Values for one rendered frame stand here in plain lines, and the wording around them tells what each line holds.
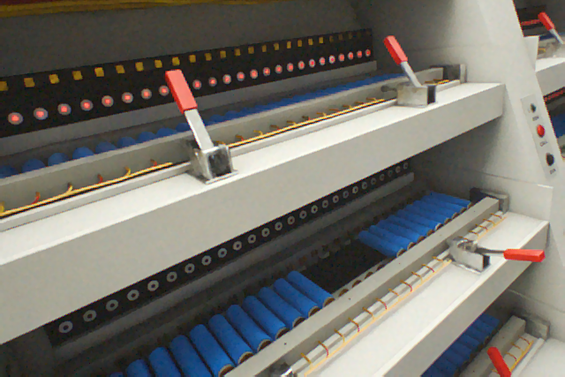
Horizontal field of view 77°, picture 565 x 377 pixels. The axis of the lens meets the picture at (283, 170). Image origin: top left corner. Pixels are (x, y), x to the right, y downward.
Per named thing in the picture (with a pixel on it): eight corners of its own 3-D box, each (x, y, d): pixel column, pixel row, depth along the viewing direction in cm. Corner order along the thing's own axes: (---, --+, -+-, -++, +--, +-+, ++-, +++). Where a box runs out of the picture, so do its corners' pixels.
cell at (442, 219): (411, 213, 55) (451, 227, 50) (403, 217, 54) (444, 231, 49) (410, 202, 54) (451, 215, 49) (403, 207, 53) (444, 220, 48)
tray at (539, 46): (638, 52, 86) (651, -11, 81) (531, 101, 54) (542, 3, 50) (541, 56, 102) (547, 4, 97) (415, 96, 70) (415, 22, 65)
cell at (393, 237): (376, 234, 51) (416, 251, 46) (367, 239, 50) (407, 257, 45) (376, 222, 50) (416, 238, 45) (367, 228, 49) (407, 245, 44)
